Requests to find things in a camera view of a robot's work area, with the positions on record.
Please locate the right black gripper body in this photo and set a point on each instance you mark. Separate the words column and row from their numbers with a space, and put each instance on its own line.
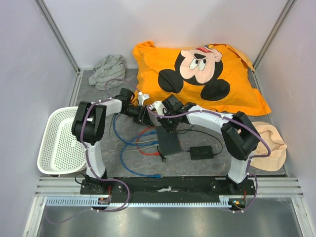
column 165, row 119

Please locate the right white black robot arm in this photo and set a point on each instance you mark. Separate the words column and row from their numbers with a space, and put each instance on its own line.
column 239, row 134

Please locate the grey crumpled cloth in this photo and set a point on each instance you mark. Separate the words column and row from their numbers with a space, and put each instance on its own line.
column 110, row 67

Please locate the black network switch box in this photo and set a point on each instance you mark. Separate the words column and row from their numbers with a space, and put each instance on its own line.
column 168, row 142

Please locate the white perforated plastic basket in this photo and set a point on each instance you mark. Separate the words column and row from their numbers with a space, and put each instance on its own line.
column 60, row 153

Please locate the grey slotted cable duct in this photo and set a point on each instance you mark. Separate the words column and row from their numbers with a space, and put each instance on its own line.
column 222, row 202

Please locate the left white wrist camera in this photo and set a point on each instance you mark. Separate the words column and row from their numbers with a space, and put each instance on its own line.
column 142, row 97

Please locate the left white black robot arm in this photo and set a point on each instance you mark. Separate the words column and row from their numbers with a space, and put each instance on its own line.
column 89, row 125

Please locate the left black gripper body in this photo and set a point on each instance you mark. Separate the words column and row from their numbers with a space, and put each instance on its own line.
column 137, row 113

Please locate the orange Mickey Mouse pillow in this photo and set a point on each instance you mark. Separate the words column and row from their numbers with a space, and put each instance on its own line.
column 214, row 76

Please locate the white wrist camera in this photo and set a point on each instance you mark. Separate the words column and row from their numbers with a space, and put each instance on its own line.
column 158, row 107
column 142, row 97

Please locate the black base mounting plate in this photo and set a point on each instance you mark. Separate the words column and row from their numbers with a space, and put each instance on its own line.
column 213, row 185

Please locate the black power adapter brick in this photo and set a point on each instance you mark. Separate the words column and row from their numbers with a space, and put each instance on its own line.
column 201, row 152

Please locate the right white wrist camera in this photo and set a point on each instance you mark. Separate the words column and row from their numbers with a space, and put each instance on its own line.
column 158, row 107

